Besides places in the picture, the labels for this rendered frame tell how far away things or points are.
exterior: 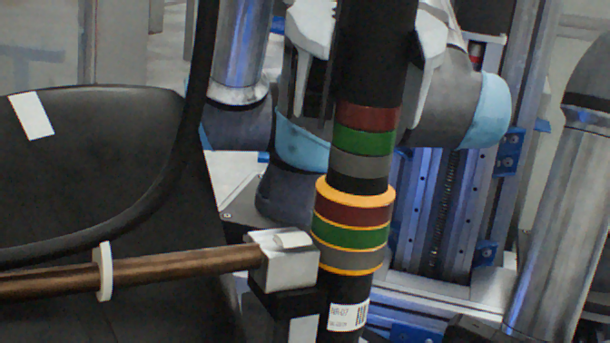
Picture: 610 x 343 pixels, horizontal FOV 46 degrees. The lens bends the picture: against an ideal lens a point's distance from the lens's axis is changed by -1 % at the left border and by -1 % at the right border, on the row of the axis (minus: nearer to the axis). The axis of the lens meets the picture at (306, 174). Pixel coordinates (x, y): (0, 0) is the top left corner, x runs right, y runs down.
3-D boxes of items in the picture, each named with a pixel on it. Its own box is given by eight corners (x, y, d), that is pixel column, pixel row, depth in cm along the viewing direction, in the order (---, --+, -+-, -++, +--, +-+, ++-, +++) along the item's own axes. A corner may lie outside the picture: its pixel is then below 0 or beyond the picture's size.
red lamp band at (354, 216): (337, 231, 37) (339, 210, 37) (299, 197, 40) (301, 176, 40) (407, 223, 39) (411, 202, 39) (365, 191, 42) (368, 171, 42)
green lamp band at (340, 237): (333, 254, 37) (336, 233, 37) (296, 218, 41) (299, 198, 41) (403, 244, 39) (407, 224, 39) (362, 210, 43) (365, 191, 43)
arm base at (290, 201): (269, 182, 136) (274, 132, 132) (348, 199, 133) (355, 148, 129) (242, 213, 122) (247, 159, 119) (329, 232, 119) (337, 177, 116)
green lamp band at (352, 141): (350, 157, 36) (354, 134, 36) (319, 134, 39) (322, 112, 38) (407, 153, 38) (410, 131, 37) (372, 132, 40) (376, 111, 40)
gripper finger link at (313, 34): (319, 150, 35) (339, 100, 44) (335, 27, 33) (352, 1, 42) (256, 139, 35) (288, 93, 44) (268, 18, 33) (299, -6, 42)
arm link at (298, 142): (398, 178, 67) (418, 62, 63) (279, 176, 64) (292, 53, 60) (371, 148, 74) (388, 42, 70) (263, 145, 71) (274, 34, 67)
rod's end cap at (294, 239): (283, 245, 37) (318, 240, 38) (268, 228, 39) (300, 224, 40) (279, 279, 38) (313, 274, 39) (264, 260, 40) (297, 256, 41)
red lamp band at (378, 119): (354, 132, 36) (358, 109, 35) (322, 111, 38) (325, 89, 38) (410, 130, 37) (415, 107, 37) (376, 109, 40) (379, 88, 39)
